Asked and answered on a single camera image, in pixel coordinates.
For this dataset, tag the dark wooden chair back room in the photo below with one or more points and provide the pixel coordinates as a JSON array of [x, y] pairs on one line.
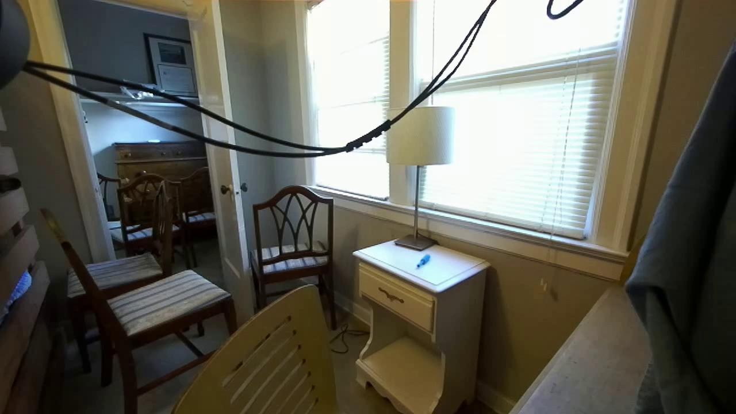
[[192, 210]]

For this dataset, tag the dark wooden chair by window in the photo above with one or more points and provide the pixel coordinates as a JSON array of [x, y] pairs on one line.
[[293, 240]]

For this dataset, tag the wooden dresser in back room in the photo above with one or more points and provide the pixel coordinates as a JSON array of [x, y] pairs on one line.
[[169, 158]]

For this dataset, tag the white nightstand with drawer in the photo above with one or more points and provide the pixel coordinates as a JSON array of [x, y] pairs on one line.
[[423, 342]]

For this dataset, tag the light wooden folding chair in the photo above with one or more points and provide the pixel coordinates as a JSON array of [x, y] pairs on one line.
[[278, 362]]

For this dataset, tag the wooden shelf unit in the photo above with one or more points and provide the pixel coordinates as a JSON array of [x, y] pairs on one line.
[[26, 341]]

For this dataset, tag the white window blinds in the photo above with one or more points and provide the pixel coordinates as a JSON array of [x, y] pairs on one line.
[[531, 94]]

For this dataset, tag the white open door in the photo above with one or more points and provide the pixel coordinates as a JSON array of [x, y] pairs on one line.
[[224, 163]]

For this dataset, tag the dark wooden chair behind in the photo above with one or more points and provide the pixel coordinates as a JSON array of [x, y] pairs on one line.
[[138, 263]]

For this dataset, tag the white table lamp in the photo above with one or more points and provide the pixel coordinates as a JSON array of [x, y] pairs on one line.
[[419, 138]]

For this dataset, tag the framed wall picture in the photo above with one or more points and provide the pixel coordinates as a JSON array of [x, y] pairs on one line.
[[171, 65]]

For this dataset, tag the dark wooden chair striped seat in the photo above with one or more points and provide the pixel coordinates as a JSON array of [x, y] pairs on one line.
[[147, 314]]

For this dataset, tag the light blue cloth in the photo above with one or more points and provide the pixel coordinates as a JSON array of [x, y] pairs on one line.
[[683, 281]]

